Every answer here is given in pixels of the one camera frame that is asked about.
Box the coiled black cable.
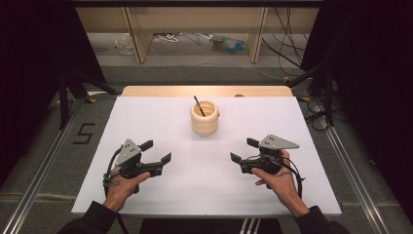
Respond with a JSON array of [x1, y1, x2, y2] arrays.
[[304, 97, 329, 133]]

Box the wooden shelf unit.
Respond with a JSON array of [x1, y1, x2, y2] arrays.
[[76, 6, 320, 64]]

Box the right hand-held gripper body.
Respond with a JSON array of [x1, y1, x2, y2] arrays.
[[239, 134, 300, 176]]

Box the aluminium floor rail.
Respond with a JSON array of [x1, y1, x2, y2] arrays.
[[0, 103, 84, 234], [325, 125, 393, 234]]

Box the white cord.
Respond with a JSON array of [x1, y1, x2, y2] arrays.
[[153, 32, 180, 44]]

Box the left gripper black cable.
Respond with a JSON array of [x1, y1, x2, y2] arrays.
[[102, 145, 131, 234]]

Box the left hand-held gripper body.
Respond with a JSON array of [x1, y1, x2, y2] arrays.
[[109, 138, 164, 179]]

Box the black metal stand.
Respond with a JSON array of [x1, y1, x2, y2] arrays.
[[285, 61, 336, 129], [57, 66, 121, 131]]

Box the person's right hand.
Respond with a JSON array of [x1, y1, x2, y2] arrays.
[[250, 149, 310, 218]]

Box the black curtain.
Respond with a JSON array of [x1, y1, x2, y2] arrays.
[[300, 0, 413, 209], [0, 0, 107, 186]]

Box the clear plastic bag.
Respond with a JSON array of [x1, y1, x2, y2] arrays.
[[114, 33, 134, 56]]

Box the white table cover sheet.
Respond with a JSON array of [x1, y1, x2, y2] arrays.
[[71, 96, 343, 218]]

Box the person's left hand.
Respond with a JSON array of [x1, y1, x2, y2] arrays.
[[102, 171, 152, 213]]

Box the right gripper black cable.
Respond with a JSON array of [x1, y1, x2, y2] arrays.
[[282, 157, 307, 200]]

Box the cream duck pen holder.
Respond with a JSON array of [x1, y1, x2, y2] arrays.
[[190, 100, 221, 137]]

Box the hanging black cables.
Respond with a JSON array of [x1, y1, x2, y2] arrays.
[[261, 6, 315, 70]]

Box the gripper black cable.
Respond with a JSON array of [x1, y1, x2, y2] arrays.
[[282, 157, 307, 200], [102, 145, 131, 234]]

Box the colourful plastic packets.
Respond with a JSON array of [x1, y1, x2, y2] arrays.
[[209, 34, 250, 56]]

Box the black pen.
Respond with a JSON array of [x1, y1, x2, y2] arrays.
[[193, 95, 207, 118]]

